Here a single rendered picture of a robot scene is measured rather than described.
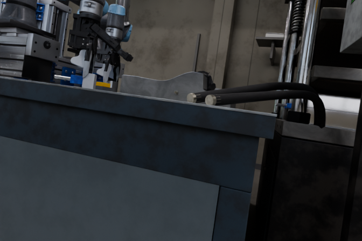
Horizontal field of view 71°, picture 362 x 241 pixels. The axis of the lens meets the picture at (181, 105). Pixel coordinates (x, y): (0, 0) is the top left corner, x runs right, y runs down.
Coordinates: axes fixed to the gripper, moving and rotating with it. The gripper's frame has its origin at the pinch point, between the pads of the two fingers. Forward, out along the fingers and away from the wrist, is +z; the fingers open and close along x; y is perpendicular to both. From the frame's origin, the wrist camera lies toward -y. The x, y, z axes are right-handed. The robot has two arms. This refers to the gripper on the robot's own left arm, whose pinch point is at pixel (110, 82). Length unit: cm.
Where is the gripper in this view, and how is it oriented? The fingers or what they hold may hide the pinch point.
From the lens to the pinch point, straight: 121.3
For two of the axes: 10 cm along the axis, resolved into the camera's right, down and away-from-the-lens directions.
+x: -3.0, -0.4, -9.5
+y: -9.4, -1.3, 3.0
